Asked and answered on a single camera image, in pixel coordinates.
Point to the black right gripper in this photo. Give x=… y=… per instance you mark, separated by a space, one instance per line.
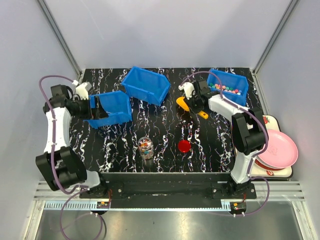
x=189 y=102

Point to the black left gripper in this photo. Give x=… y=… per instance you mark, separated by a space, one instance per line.
x=98 y=112

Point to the yellow plastic scoop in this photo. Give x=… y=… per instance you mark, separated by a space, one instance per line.
x=181 y=102

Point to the blue bin with lollipops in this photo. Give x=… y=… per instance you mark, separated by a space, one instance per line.
x=116 y=104

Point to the red jar lid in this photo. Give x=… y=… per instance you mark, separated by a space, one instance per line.
x=184 y=146

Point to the blue bin with star candies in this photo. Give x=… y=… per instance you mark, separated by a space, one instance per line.
x=146 y=85

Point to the clear plastic jar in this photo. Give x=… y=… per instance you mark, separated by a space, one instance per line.
x=146 y=148

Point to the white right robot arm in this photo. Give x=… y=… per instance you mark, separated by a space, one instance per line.
x=248 y=130

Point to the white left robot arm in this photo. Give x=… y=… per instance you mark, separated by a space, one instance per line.
x=59 y=165

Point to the blue bin with flower candies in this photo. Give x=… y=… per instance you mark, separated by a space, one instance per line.
x=234 y=87

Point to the red plate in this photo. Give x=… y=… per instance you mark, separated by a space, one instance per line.
x=265 y=167

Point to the pink plate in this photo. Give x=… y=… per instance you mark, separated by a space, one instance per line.
x=281 y=151

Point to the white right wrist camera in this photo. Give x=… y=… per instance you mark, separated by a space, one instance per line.
x=188 y=89

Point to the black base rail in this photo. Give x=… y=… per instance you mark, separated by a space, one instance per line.
x=169 y=191

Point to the aluminium corner post left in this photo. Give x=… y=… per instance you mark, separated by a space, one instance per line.
x=59 y=36

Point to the aluminium corner post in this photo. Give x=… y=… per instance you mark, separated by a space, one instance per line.
x=59 y=36
x=276 y=33

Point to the aluminium corner post right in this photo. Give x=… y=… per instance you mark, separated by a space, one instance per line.
x=276 y=33

